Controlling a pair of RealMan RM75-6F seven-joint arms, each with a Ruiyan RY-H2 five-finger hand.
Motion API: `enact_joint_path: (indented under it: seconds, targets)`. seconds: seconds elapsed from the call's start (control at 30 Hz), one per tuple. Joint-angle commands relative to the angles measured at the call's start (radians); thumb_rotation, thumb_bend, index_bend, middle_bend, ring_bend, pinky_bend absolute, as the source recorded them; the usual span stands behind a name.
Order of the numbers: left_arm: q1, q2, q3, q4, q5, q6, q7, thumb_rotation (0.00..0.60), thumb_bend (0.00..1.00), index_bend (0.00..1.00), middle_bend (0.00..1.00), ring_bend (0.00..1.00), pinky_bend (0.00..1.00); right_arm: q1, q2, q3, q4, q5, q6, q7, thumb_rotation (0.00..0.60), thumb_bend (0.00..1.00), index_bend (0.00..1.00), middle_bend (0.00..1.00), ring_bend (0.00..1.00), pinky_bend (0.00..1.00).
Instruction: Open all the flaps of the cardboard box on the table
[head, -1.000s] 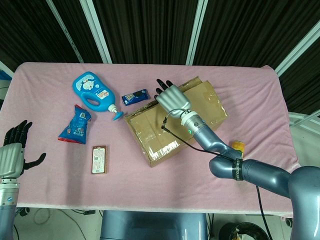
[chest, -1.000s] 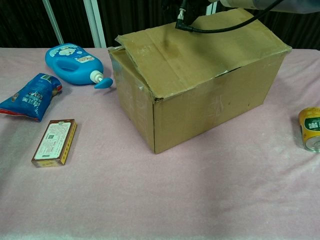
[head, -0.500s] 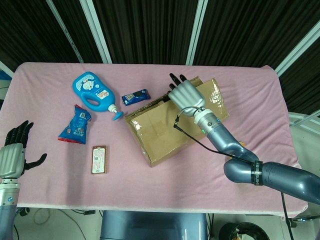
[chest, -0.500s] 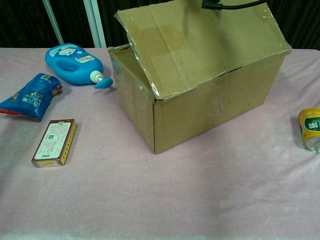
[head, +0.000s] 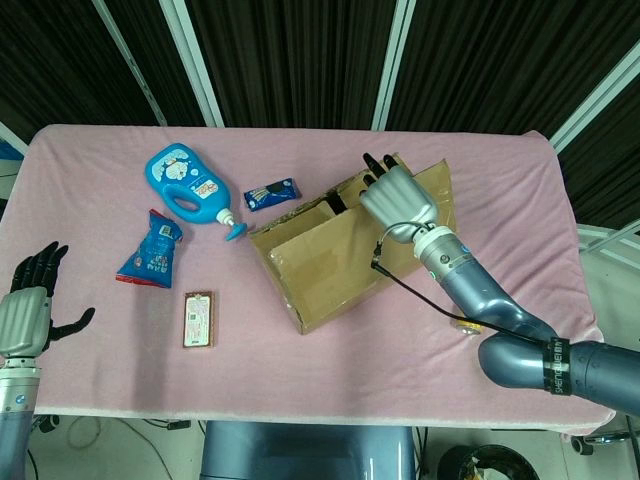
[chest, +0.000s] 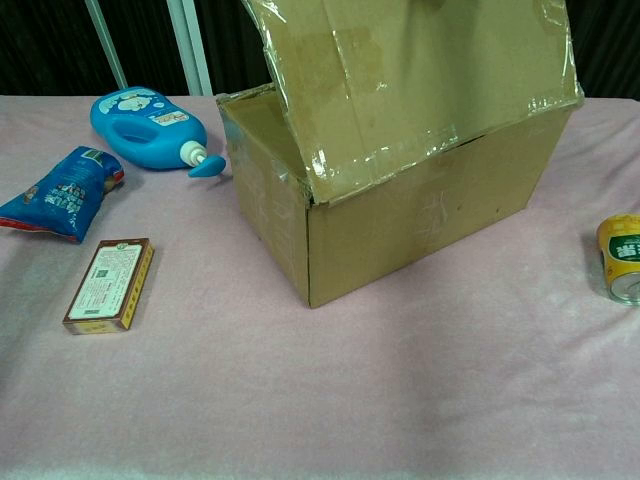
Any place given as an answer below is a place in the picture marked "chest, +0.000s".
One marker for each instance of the brown cardboard box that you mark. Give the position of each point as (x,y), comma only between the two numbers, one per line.
(425,225)

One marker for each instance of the pink table cloth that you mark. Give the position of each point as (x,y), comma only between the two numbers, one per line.
(300,400)

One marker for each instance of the blue detergent pump bottle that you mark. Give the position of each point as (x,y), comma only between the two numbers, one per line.
(170,135)

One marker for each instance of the brown flat medicine box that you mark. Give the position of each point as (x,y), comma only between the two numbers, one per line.
(105,280)

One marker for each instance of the blue snack bag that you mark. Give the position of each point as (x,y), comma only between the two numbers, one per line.
(60,200)

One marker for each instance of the yellow drink can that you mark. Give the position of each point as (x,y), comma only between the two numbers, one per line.
(622,250)

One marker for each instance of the black pleated curtain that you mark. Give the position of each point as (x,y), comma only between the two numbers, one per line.
(50,45)

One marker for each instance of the wide white frame post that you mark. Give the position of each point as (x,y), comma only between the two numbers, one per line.
(190,50)

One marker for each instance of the thin white frame post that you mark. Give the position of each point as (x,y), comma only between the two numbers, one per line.
(106,45)

